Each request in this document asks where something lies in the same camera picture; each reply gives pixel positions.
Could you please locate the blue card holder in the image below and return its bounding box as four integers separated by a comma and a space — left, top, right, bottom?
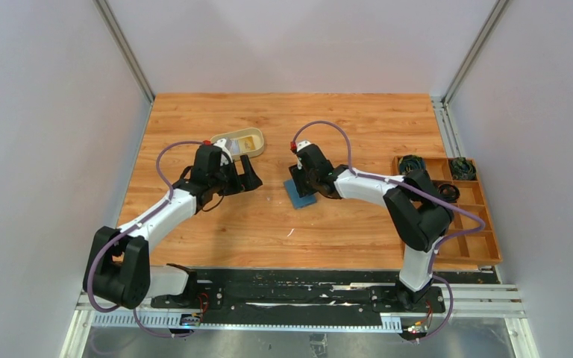
284, 179, 317, 210

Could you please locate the coiled cable top right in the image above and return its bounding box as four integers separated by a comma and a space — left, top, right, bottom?
448, 157, 478, 182

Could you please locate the black coiled cable middle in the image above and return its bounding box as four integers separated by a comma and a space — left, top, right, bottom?
435, 183, 461, 203

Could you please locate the right aluminium corner post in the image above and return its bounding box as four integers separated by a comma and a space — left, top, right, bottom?
442, 0, 511, 107

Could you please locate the wooden compartment organizer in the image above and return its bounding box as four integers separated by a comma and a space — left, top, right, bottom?
391, 154, 502, 266

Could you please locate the card in tray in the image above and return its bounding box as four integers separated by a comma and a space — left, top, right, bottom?
231, 136, 256, 154

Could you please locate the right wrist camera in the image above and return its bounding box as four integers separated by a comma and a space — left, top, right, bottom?
289, 140, 312, 155

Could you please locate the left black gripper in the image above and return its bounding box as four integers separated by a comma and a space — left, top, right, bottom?
210, 154, 263, 197

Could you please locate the aluminium corner post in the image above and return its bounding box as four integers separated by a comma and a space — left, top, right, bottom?
93, 0, 155, 105
442, 0, 511, 107

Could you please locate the aluminium rail frame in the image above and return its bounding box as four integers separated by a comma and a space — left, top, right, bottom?
61, 279, 539, 357

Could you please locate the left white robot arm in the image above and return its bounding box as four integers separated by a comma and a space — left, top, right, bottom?
83, 142, 263, 313

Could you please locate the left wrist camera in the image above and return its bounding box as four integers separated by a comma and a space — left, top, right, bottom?
213, 138, 234, 163

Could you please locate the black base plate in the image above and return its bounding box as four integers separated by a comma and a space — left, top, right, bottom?
103, 266, 500, 327

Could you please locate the beige oval tray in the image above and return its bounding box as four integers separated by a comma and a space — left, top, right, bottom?
210, 128, 265, 161

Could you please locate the left aluminium corner post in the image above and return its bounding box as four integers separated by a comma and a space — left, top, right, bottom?
93, 0, 155, 105

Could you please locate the coiled cable top left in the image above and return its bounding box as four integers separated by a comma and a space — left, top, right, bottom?
398, 154, 428, 176

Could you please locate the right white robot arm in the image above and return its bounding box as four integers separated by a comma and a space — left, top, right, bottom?
289, 141, 454, 312

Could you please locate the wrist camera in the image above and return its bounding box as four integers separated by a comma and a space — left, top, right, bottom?
289, 140, 312, 155
213, 138, 234, 163

